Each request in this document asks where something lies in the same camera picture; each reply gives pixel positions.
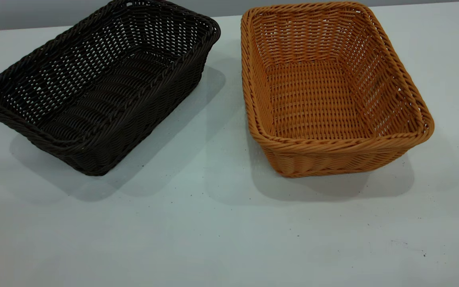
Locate black woven wicker basket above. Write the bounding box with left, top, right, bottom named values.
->
left=0, top=0, right=221, bottom=177

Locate orange woven wicker basket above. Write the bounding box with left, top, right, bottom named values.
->
left=240, top=1, right=435, bottom=178

